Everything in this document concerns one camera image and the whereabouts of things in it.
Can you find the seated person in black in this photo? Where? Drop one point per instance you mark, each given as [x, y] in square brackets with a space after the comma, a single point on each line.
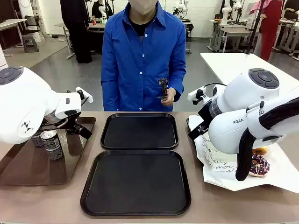
[97, 9]

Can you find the white background desk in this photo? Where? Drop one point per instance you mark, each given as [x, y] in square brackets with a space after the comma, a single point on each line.
[11, 22]

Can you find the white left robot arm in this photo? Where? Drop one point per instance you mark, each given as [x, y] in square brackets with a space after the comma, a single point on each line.
[23, 105]

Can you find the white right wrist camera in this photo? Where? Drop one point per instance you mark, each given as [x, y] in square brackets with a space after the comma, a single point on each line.
[197, 94]

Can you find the white wrapping paper sheet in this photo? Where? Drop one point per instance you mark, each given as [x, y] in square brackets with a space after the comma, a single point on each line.
[268, 180]

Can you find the person right forearm blue sleeve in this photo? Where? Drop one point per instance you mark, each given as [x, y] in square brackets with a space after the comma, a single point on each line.
[109, 95]

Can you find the bystander in red clothes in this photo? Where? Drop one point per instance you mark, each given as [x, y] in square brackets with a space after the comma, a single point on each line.
[268, 28]

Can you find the grey background table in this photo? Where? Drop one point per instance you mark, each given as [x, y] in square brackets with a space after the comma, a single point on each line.
[233, 30]

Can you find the brown plastic tray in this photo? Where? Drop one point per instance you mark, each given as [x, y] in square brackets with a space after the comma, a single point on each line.
[35, 168]

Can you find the black tray under paper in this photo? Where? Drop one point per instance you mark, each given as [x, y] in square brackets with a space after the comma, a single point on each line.
[187, 123]

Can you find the small black plastic tray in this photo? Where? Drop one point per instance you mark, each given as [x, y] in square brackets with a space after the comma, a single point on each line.
[140, 130]

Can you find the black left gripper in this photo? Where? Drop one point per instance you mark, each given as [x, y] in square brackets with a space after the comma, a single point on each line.
[73, 129]

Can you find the grey step stool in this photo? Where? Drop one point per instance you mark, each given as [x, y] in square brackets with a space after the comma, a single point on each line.
[30, 44]

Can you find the white table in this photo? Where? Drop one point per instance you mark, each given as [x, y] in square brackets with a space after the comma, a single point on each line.
[222, 65]

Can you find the black office chair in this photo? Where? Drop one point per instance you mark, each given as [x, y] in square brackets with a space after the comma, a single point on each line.
[32, 24]

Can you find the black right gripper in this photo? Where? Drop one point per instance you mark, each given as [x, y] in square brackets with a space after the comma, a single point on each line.
[205, 116]

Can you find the person in blue shirt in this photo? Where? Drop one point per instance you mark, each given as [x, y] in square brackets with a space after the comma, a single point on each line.
[140, 58]

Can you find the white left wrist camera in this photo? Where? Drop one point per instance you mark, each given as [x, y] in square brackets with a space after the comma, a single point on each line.
[85, 94]

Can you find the chocolate glazed donut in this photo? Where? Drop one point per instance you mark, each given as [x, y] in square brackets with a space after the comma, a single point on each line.
[261, 151]

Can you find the chocolate sprinkle donut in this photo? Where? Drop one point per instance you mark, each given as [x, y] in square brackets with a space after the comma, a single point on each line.
[260, 166]

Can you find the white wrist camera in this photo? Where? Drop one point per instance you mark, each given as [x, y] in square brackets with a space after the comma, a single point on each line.
[197, 94]
[85, 94]

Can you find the black serving tongs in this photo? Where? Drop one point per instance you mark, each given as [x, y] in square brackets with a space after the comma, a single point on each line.
[163, 85]

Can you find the bystander in long black clothes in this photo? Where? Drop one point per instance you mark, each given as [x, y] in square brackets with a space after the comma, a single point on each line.
[77, 28]

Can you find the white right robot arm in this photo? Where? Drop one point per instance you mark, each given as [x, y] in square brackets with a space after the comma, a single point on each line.
[233, 130]

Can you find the person left hand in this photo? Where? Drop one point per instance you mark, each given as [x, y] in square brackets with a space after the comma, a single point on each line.
[169, 96]

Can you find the white script paper box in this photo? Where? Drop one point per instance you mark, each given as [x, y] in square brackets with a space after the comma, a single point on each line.
[208, 147]
[222, 163]

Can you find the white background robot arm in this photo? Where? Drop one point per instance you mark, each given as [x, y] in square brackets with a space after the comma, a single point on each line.
[181, 8]
[226, 12]

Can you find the black stand pole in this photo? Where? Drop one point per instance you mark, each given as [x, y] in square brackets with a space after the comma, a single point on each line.
[253, 35]

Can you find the large black plastic tray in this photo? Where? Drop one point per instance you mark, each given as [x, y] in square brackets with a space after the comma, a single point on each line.
[135, 184]

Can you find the beige face mask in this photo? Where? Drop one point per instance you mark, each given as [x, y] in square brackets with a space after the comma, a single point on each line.
[142, 7]

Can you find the person left forearm blue sleeve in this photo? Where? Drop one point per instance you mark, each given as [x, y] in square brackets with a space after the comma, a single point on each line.
[178, 89]

